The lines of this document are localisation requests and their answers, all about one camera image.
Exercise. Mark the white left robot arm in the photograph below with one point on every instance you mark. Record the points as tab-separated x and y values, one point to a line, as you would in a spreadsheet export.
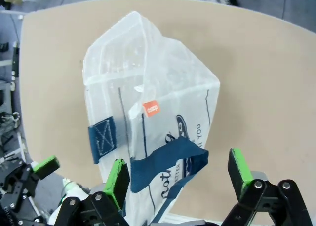
74	190

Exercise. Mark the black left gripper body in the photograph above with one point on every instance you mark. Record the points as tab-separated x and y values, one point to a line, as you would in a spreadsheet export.
12	206

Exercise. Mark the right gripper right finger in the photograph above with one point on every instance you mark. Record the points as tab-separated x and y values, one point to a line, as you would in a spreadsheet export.
284	194

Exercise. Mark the black upright post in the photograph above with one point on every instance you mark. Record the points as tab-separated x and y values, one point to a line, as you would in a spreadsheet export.
15	63

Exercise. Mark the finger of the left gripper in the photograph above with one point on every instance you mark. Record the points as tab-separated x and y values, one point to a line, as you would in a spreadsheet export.
45	166

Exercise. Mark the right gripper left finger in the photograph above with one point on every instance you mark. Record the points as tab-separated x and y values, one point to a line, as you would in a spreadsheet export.
98	206

